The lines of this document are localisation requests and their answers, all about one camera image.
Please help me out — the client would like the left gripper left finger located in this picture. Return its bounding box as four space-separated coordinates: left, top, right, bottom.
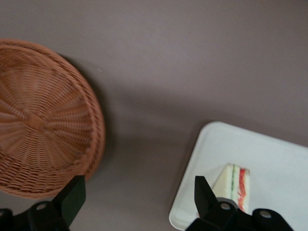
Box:
0 175 87 231

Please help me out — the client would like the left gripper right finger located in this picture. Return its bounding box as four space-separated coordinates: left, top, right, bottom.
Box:
186 176 293 231

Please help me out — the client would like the triangular sandwich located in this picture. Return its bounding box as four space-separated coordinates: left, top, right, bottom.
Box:
210 163 251 215

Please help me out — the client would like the cream plastic tray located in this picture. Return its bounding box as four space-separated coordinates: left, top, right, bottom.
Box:
168 121 308 231

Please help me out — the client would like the round brown wicker basket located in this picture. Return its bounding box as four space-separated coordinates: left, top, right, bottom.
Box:
0 39 106 199

